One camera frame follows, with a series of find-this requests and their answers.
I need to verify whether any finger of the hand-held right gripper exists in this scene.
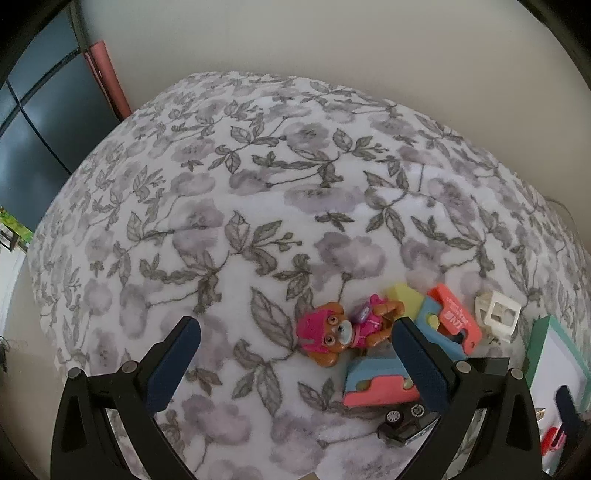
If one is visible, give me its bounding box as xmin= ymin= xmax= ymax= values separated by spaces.
xmin=554 ymin=385 xmax=583 ymax=478

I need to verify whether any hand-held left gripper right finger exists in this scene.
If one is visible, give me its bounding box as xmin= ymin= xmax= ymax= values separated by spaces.
xmin=392 ymin=316 xmax=543 ymax=480

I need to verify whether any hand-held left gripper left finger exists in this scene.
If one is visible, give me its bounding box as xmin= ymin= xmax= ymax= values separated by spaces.
xmin=51 ymin=316 xmax=201 ymax=480

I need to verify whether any small red bottle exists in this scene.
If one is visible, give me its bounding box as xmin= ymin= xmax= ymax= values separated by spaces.
xmin=540 ymin=427 xmax=563 ymax=457

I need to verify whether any coral and blue plastic toy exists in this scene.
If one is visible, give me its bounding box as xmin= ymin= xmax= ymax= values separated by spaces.
xmin=342 ymin=355 xmax=422 ymax=408

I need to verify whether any blue plastic toy coral label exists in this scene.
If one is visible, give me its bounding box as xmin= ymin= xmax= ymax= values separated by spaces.
xmin=416 ymin=284 xmax=483 ymax=361

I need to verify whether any black toy car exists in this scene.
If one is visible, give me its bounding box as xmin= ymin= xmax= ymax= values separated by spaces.
xmin=376 ymin=402 xmax=441 ymax=446

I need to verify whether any teal shallow cardboard box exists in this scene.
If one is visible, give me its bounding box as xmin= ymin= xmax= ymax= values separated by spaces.
xmin=524 ymin=316 xmax=591 ymax=476

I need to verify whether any yellow plastic block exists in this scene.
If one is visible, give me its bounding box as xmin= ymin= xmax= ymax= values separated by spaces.
xmin=385 ymin=284 xmax=426 ymax=324

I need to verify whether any pink toy pup figure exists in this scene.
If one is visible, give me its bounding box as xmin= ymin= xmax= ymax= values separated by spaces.
xmin=296 ymin=293 xmax=406 ymax=369

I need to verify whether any white plastic frame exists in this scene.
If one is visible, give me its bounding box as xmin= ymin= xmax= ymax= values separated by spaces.
xmin=475 ymin=291 xmax=522 ymax=344

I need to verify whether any floral grey white blanket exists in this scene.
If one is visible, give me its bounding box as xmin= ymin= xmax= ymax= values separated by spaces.
xmin=28 ymin=71 xmax=591 ymax=480

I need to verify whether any green printed box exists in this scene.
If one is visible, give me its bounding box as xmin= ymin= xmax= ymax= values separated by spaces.
xmin=0 ymin=205 xmax=34 ymax=254

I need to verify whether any dark glass cabinet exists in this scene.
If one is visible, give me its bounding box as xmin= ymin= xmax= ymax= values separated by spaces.
xmin=0 ymin=9 xmax=122 ymax=222

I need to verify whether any pink rolled mat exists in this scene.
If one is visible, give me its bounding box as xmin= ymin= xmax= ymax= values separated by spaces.
xmin=85 ymin=41 xmax=133 ymax=121

